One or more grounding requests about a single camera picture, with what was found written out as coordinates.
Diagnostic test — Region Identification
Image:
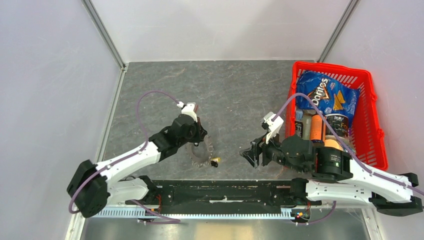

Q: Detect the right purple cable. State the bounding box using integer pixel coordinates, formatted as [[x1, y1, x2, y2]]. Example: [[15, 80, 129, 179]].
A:
[[270, 92, 424, 197]]

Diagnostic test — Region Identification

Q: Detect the circular saw blade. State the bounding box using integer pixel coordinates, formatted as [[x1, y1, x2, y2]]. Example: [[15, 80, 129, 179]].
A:
[[186, 135, 214, 168]]

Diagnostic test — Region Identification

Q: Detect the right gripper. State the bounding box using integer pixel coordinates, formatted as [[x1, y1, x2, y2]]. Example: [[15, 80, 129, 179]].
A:
[[238, 126, 307, 174]]

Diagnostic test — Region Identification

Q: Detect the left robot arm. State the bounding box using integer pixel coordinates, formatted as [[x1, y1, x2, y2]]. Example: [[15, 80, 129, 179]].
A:
[[66, 114, 208, 218]]

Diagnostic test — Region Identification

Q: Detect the red plastic basket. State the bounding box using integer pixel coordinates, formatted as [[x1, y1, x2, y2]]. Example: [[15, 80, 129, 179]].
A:
[[287, 61, 389, 171]]

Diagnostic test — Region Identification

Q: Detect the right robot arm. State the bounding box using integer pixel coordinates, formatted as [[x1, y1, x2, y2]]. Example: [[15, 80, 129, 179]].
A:
[[239, 135, 424, 217]]

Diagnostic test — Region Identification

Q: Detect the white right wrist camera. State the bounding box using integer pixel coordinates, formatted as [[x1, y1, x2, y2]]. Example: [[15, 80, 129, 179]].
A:
[[261, 111, 284, 144]]

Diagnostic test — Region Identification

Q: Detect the purple cable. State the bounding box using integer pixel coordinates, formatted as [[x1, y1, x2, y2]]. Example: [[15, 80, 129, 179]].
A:
[[68, 90, 181, 215], [270, 92, 424, 197]]

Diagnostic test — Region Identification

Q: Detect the dark small bottle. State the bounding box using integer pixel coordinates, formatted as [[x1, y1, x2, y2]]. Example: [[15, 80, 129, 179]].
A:
[[294, 120, 304, 138]]

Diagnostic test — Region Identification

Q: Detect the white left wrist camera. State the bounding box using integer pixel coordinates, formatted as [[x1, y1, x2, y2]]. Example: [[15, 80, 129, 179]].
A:
[[176, 101, 199, 122]]

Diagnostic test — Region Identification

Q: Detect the orange bottle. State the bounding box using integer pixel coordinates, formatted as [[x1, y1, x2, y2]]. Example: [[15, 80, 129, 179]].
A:
[[309, 114, 326, 144]]

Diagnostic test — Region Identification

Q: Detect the blue Doritos chip bag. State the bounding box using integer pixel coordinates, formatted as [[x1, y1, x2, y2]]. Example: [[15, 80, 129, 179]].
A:
[[295, 70, 360, 122]]

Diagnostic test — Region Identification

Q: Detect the black can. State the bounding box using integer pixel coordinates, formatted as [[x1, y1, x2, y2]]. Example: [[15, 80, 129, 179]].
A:
[[325, 113, 349, 138]]

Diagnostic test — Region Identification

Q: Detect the yellow sponge ball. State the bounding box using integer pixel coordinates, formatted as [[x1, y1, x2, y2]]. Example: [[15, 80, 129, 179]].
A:
[[324, 139, 344, 151]]

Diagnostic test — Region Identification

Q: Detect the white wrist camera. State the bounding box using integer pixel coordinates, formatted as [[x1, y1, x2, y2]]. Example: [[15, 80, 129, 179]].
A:
[[261, 111, 284, 144], [176, 101, 199, 122]]

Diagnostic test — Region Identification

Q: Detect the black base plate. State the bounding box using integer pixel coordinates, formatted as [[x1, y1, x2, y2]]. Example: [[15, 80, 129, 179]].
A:
[[138, 180, 322, 215]]

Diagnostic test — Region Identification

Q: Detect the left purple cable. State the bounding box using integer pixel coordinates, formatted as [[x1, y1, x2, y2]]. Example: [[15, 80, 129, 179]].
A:
[[68, 90, 181, 215]]

